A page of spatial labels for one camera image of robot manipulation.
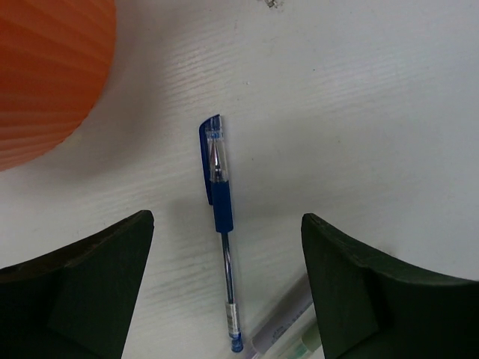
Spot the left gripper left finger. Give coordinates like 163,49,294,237
1,210,154,358

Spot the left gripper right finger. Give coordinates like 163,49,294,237
301,213,478,358

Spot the blue ballpoint pen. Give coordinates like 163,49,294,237
198,114,243,353

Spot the purple-grey slim highlighter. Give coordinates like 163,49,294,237
244,274,313,359

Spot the green-grey slim highlighter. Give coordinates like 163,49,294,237
263,319,323,358

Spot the orange round divided container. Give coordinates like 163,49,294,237
1,1,117,170

